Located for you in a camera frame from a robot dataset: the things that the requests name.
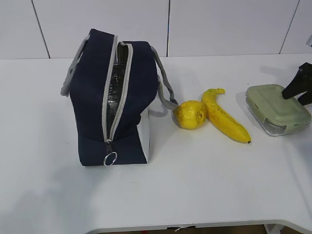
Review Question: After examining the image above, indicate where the yellow lemon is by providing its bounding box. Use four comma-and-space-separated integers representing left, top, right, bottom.
173, 100, 207, 130

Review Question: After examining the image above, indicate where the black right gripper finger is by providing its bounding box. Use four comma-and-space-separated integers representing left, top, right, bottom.
282, 62, 312, 99
298, 91, 312, 106

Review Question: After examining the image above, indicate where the navy insulated lunch bag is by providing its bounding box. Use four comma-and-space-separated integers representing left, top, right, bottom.
60, 29, 178, 167

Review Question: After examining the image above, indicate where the green lid food container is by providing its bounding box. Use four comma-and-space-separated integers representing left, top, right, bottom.
246, 84, 312, 136

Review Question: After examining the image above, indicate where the yellow banana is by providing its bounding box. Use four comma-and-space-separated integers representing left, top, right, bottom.
201, 88, 252, 144

